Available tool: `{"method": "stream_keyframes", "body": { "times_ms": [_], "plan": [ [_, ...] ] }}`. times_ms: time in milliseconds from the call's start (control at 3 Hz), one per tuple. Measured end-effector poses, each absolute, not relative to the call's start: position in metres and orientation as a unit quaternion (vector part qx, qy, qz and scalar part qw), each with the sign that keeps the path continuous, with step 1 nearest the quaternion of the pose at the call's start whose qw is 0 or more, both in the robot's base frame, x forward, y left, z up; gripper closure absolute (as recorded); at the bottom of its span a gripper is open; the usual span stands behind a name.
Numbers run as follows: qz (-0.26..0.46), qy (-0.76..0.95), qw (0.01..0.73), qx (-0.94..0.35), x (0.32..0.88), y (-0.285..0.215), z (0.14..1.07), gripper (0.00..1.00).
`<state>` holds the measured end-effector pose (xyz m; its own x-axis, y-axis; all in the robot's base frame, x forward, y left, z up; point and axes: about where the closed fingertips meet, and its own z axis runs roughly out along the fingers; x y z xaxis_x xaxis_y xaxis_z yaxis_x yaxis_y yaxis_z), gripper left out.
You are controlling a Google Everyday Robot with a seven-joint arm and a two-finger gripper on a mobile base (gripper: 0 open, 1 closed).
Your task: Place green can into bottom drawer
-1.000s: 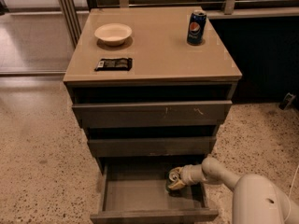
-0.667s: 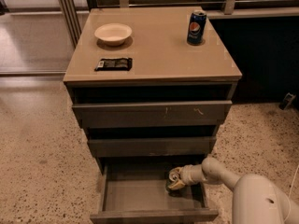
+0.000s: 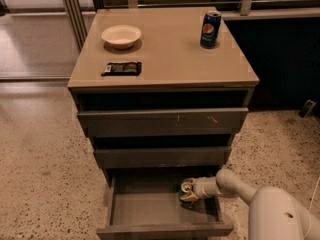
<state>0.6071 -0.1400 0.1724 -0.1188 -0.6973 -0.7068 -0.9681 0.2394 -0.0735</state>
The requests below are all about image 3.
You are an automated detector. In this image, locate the top grey drawer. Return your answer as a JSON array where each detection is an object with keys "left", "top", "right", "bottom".
[{"left": 78, "top": 108, "right": 248, "bottom": 137}]

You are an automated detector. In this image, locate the grey drawer cabinet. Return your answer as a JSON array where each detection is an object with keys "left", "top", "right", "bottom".
[{"left": 67, "top": 6, "right": 260, "bottom": 240}]

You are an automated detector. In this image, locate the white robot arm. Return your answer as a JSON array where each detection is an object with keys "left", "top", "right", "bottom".
[{"left": 179, "top": 168, "right": 320, "bottom": 240}]

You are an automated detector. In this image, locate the white bowl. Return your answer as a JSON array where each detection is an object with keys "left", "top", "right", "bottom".
[{"left": 101, "top": 25, "right": 142, "bottom": 49}]

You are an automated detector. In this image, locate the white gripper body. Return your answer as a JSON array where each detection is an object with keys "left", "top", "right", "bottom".
[{"left": 193, "top": 177, "right": 217, "bottom": 199}]

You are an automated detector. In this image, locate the bottom grey drawer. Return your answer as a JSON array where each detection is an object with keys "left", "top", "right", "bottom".
[{"left": 97, "top": 170, "right": 233, "bottom": 240}]

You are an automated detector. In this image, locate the green soda can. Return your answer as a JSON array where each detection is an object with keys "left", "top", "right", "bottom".
[{"left": 180, "top": 181, "right": 193, "bottom": 200}]

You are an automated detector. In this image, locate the grey drawer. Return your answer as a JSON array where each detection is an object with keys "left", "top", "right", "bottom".
[
  {"left": 97, "top": 170, "right": 233, "bottom": 240},
  {"left": 94, "top": 146, "right": 231, "bottom": 168},
  {"left": 78, "top": 108, "right": 248, "bottom": 137}
]

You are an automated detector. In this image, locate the small dark floor object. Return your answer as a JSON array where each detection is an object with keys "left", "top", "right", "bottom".
[{"left": 298, "top": 99, "right": 317, "bottom": 118}]

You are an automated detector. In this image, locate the black snack packet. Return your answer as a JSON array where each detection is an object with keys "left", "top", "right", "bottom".
[{"left": 101, "top": 62, "right": 142, "bottom": 76}]

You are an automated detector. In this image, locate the middle grey drawer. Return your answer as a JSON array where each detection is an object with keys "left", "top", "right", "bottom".
[{"left": 94, "top": 146, "right": 231, "bottom": 168}]

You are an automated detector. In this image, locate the blue Pepsi can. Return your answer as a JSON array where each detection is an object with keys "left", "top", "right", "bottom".
[{"left": 200, "top": 10, "right": 222, "bottom": 49}]

